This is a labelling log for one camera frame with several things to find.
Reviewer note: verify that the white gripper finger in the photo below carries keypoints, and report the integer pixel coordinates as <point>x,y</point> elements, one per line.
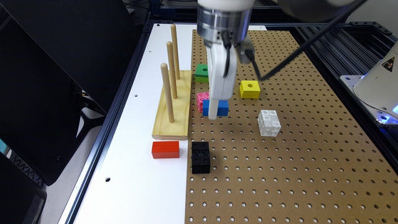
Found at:
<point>213,108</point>

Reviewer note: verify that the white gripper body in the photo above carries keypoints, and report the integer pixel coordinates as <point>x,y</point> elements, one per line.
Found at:
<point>222,70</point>

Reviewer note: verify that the blue rectangular block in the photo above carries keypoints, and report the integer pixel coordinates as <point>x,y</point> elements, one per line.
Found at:
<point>223,107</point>

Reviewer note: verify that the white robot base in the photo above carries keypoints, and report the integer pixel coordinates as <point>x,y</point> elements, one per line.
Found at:
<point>377,90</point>

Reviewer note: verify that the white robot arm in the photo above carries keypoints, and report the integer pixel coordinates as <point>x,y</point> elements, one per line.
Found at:
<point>223,26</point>

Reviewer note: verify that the pink interlocking cube block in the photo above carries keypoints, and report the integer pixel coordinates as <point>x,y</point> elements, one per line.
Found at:
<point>200,98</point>

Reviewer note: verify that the green block with hole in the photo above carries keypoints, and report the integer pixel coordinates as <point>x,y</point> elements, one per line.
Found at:
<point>201,73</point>

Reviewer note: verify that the yellow block with hole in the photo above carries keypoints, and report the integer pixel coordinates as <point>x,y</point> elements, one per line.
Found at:
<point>249,89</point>

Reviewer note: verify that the wooden base with three pegs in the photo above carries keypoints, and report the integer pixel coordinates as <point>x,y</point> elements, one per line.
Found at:
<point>171,121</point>

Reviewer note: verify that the black interlocking cube block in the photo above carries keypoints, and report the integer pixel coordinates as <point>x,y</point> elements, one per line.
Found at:
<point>200,158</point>

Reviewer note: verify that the white interlocking cube block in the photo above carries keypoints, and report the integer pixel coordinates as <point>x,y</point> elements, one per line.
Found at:
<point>269,124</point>

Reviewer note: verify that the red rectangular block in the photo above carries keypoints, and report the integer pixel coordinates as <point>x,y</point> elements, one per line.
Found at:
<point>165,149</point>

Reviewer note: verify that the brown pegboard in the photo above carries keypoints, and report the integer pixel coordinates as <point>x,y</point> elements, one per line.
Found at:
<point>320,168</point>

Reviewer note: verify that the black monitor panel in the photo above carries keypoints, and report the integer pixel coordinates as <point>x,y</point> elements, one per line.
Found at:
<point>49,51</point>

